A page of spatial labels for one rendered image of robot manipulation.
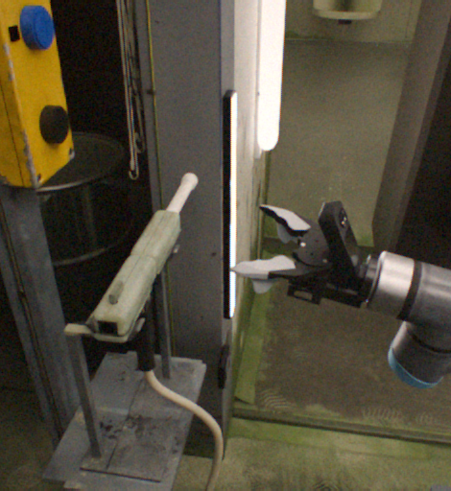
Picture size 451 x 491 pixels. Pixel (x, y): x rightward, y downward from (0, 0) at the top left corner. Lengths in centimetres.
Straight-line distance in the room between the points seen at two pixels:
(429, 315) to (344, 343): 157
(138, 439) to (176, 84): 73
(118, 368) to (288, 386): 109
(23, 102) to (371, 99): 241
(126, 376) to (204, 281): 38
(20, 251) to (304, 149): 218
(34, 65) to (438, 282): 60
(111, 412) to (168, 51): 75
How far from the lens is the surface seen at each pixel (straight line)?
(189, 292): 138
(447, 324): 75
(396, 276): 72
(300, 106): 286
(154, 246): 81
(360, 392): 211
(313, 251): 73
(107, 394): 106
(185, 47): 111
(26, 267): 81
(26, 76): 67
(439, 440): 205
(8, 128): 68
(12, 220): 78
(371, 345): 232
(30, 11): 67
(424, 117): 153
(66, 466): 98
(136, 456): 95
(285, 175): 278
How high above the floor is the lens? 157
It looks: 32 degrees down
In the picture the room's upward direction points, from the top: straight up
